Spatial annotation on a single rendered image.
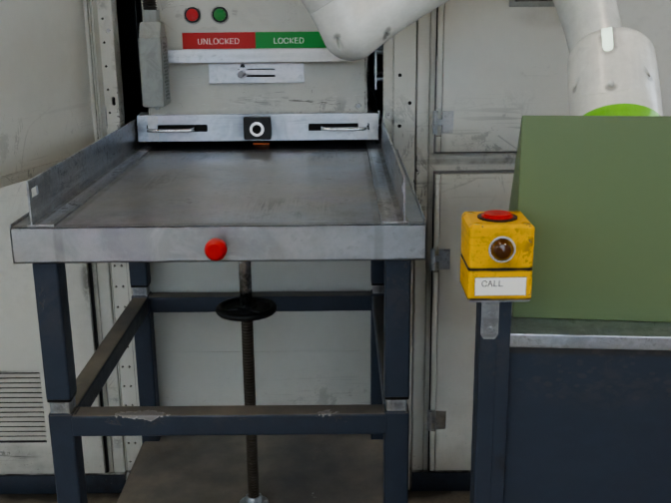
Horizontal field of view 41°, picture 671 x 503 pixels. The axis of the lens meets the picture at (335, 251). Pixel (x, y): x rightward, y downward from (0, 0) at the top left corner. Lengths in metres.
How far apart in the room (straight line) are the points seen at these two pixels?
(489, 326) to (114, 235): 0.57
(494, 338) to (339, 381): 1.01
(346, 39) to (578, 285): 0.62
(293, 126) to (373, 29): 0.50
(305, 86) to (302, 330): 0.56
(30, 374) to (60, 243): 0.89
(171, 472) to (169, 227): 0.83
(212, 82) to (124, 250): 0.75
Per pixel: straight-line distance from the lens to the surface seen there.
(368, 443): 2.13
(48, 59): 1.93
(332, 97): 2.02
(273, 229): 1.33
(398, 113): 1.98
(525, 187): 1.19
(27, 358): 2.23
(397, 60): 1.97
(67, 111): 1.98
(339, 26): 1.58
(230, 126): 2.03
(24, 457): 2.34
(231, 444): 2.14
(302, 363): 2.13
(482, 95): 1.98
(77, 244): 1.39
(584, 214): 1.20
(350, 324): 2.09
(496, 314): 1.16
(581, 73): 1.38
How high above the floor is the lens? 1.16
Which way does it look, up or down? 16 degrees down
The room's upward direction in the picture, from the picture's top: 1 degrees counter-clockwise
